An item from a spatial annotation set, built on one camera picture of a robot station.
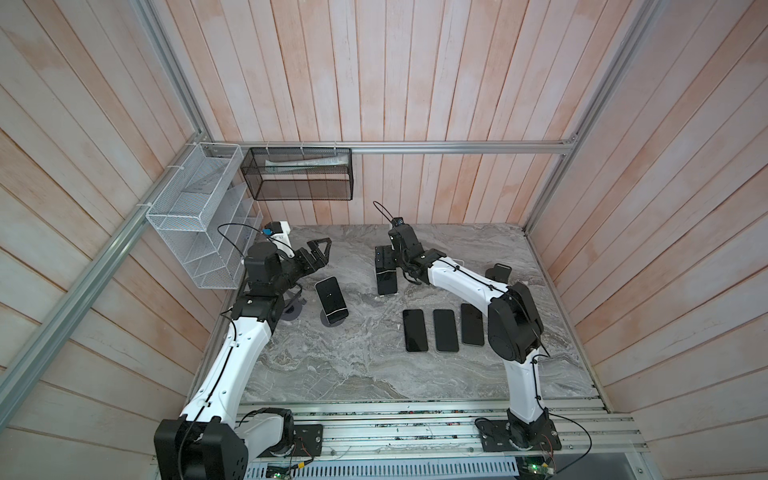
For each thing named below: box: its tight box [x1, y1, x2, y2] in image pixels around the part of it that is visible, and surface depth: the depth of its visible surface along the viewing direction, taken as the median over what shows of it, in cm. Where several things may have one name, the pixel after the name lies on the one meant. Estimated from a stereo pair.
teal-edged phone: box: [433, 309, 459, 352], surface depth 94 cm
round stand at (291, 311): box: [281, 300, 303, 321], surface depth 99 cm
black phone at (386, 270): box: [375, 245, 397, 295], surface depth 88 cm
